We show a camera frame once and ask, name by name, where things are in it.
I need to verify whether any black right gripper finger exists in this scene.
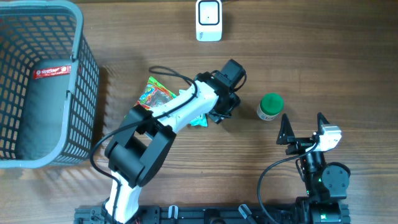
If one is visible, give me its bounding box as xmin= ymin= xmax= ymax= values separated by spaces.
xmin=317 ymin=112 xmax=329 ymax=134
xmin=276 ymin=113 xmax=295 ymax=145

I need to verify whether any mint green wipes pack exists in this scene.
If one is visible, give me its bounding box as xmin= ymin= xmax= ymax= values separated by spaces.
xmin=189 ymin=114 xmax=208 ymax=128

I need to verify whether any green lid small jar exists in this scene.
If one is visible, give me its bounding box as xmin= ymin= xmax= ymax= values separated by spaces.
xmin=256 ymin=93 xmax=284 ymax=121

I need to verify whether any green Haribo candy bag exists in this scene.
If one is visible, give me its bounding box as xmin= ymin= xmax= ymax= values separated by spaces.
xmin=135 ymin=76 xmax=177 ymax=110

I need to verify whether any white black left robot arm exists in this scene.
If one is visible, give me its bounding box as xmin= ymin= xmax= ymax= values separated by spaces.
xmin=101 ymin=59 xmax=247 ymax=223

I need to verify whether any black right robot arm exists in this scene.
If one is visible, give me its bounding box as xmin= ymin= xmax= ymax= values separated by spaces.
xmin=276 ymin=113 xmax=351 ymax=223

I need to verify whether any white barcode scanner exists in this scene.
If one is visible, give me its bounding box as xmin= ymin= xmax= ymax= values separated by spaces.
xmin=195 ymin=0 xmax=223 ymax=42

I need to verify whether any grey plastic mesh basket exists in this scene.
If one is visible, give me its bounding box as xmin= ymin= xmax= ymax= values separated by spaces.
xmin=1 ymin=1 xmax=100 ymax=169

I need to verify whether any red Nescafe stick pack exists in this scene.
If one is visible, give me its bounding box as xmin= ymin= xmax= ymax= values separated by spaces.
xmin=33 ymin=65 xmax=72 ymax=80

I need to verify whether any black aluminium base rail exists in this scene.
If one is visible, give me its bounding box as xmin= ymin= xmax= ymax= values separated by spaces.
xmin=73 ymin=204 xmax=351 ymax=224

